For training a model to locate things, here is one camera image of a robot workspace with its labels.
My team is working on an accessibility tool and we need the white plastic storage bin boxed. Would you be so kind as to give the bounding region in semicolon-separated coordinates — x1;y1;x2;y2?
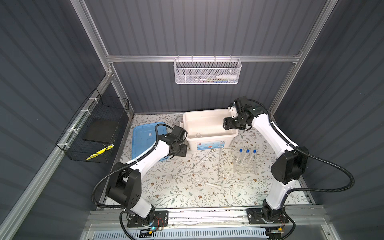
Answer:
183;109;239;152

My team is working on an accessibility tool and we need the blue capped test tube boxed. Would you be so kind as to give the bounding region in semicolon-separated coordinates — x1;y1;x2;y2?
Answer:
241;149;251;167
233;149;243;172
251;150;258;175

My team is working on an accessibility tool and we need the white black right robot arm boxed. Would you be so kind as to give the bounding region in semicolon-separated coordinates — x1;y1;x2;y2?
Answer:
223;97;308;223

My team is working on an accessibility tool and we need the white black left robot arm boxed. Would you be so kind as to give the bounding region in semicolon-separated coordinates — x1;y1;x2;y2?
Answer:
106;124;188;222

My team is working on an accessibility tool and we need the blue plastic bin lid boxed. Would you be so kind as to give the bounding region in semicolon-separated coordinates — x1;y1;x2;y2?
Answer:
132;122;164;159

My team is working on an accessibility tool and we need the white tube in basket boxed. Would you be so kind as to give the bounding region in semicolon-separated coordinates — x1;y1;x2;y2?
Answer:
216;75;238;81

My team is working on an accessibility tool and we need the clear plastic test tube rack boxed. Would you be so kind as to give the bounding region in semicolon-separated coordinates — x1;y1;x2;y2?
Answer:
233;149;258;177

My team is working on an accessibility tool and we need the yellow black striped tape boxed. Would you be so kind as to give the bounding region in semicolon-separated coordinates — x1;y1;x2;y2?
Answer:
86;144;114;161

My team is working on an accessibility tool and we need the black foam pad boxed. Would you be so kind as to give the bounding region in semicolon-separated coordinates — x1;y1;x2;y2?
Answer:
83;119;118;144

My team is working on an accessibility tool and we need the black corrugated left cable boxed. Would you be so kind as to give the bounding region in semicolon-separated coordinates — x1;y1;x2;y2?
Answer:
91;122;175;211

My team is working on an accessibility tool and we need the black corrugated cable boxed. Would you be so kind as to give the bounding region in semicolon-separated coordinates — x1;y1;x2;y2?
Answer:
247;98;356;193
91;122;175;211

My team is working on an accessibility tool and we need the wire test tube brush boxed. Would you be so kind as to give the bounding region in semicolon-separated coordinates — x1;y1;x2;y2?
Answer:
217;148;223;179

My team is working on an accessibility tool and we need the black corrugated right cable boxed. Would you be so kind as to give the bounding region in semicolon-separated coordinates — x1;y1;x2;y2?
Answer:
247;98;356;193

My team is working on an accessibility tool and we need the white wire mesh basket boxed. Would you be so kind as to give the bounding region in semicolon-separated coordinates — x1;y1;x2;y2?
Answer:
173;58;242;85

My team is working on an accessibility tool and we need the black wire wall basket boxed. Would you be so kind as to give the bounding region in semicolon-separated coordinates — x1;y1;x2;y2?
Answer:
56;90;130;164

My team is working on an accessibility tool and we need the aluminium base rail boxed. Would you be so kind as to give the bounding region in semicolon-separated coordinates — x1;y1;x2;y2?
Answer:
80;205;339;240

